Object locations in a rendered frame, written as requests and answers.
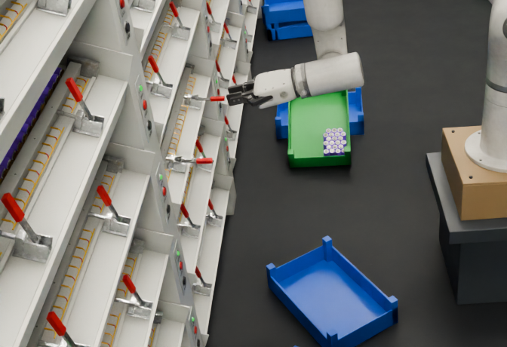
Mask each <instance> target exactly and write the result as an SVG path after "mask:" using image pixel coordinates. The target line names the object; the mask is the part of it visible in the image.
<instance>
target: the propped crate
mask: <svg viewBox="0 0 507 347"><path fill-rule="evenodd" d="M328 128H330V129H331V130H332V129H333V128H336V129H338V128H342V129H343V132H346V146H345V147H344V154H345V155H332V156H324V145H323V142H324V139H323V134H324V133H326V130H327V129H328ZM287 155H288V161H289V165H290V167H320V166H336V165H351V143H350V128H349V101H348V90H344V91H337V92H333V93H329V94H322V95H318V96H314V97H307V98H303V99H302V98H301V97H298V98H296V99H294V100H291V101H289V102H288V150H287Z"/></svg>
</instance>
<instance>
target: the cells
mask: <svg viewBox="0 0 507 347"><path fill-rule="evenodd" d="M323 139H324V142H323V145H324V156H332V155H345V154H344V147H345V146H346V132H343V129H342V128H338V129H336V128H333V129H332V130H331V129H330V128H328V129H327V130H326V133H324V134H323Z"/></svg>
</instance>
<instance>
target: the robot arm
mask: <svg viewBox="0 0 507 347"><path fill-rule="evenodd" d="M489 2H490V3H491V4H492V8H491V13H490V23H489V32H488V46H487V74H486V82H485V91H484V108H483V117H482V125H481V130H480V131H477V132H475V133H473V134H472V135H470V136H469V137H468V138H467V140H466V143H465V153H466V155H467V157H468V158H469V159H470V160H471V161H472V162H474V163H475V164H476V165H478V166H480V167H483V168H485V169H488V170H492V171H496V172H500V173H507V0H489ZM303 4H304V8H305V13H306V19H307V22H308V24H309V25H310V26H311V29H312V34H313V38H314V43H315V49H316V54H317V60H315V61H312V62H308V63H301V64H297V65H295V68H294V67H292V68H291V69H281V70H276V71H271V72H264V73H261V74H259V75H258V76H255V77H254V78H253V79H252V80H250V81H247V82H245V83H243V84H238V85H234V86H230V87H228V92H229V94H227V95H226V99H227V101H228V104H229V105H230V106H235V105H238V104H242V103H244V104H248V103H249V104H251V105H252V107H255V106H258V108H260V109H263V108H267V107H270V106H276V105H279V104H282V103H286V102H289V101H291V100H294V99H296V98H298V97H301V98H302V99H303V98H307V97H314V96H318V95H322V94H329V93H333V92H337V91H344V90H348V89H352V88H359V87H362V86H363V85H364V72H363V68H362V64H361V59H360V57H359V55H358V53H357V52H353V53H350V54H348V53H347V44H346V26H345V19H344V14H343V0H303ZM251 94H252V95H253V97H252V96H250V95H251ZM257 95H258V97H256V96H257Z"/></svg>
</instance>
